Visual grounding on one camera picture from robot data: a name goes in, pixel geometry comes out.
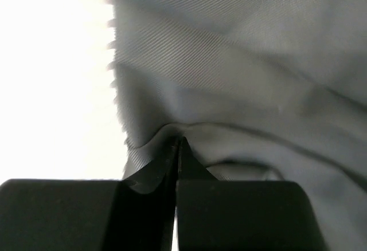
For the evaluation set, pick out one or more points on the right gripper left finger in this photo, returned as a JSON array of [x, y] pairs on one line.
[[132, 214]]

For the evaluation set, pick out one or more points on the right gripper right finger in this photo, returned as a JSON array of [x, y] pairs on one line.
[[241, 215]]

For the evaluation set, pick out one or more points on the grey pleated skirt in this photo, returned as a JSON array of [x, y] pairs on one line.
[[261, 89]]

